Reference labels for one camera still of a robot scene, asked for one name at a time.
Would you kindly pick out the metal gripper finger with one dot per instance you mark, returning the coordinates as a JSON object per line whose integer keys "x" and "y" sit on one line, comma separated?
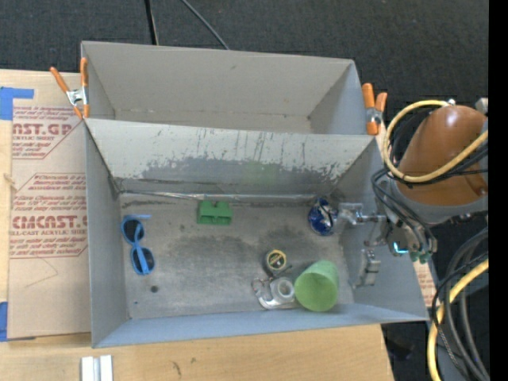
{"x": 367, "y": 270}
{"x": 352, "y": 214}

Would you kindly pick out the blue and white ball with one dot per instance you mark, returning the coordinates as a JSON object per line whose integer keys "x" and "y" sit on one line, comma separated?
{"x": 319, "y": 218}

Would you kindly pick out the green cup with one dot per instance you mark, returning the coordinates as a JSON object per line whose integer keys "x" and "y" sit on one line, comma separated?
{"x": 317, "y": 288}

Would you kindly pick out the black and yellow tape measure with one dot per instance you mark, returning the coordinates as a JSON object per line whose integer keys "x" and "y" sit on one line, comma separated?
{"x": 275, "y": 259}

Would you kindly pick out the green toy block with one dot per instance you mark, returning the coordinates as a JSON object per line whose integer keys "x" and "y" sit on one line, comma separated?
{"x": 214, "y": 213}

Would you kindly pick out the grey metal bin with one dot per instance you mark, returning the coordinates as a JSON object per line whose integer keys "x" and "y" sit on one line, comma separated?
{"x": 222, "y": 260}

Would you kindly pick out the blue sunglasses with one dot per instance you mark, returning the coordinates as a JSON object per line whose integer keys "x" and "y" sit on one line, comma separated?
{"x": 139, "y": 248}

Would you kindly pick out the brown cardboard board, red print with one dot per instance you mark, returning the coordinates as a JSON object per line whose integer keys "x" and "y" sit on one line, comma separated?
{"x": 47, "y": 292}

